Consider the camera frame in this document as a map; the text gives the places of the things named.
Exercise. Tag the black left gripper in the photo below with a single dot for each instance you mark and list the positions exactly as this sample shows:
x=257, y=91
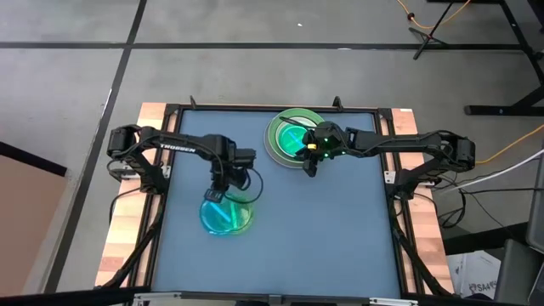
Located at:
x=227, y=178

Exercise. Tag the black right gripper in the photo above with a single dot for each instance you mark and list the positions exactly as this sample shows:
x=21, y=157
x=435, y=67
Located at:
x=316, y=142

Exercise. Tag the clear green plastic plate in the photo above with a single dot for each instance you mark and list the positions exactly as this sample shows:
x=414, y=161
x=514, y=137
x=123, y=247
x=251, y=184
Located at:
x=289, y=142
x=246, y=221

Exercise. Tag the green plate stack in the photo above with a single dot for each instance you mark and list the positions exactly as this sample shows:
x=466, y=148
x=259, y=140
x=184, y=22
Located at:
x=297, y=113

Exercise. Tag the clear blue plastic plate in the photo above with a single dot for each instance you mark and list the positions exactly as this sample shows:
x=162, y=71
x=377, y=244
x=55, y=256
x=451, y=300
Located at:
x=214, y=217

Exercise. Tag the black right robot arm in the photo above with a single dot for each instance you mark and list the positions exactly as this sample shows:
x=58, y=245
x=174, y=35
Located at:
x=395, y=142

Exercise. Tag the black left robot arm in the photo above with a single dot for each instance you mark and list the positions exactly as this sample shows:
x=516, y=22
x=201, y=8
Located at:
x=178, y=142

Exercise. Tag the stack of green grey plates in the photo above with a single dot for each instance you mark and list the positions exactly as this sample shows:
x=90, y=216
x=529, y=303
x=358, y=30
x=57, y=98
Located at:
x=274, y=156

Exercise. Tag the blue table mat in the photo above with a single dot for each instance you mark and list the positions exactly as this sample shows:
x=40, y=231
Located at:
x=297, y=234

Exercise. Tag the black and silver rig crossbar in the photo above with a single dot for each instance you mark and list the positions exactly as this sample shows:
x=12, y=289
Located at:
x=212, y=296

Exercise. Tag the black tripod stand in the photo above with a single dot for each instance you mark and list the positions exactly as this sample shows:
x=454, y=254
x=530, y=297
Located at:
x=426, y=36

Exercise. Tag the brown cardboard panel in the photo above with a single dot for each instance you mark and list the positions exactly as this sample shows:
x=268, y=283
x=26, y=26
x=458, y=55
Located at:
x=25, y=221

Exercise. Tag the white printed cardboard box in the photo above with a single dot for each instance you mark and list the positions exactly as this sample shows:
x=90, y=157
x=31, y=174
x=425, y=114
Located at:
x=476, y=276

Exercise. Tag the grey equipment case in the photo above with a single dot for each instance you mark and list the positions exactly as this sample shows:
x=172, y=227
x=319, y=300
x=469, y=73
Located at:
x=516, y=272

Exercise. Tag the black desk frame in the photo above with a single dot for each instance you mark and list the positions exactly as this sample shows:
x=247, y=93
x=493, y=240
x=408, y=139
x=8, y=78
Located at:
x=501, y=110

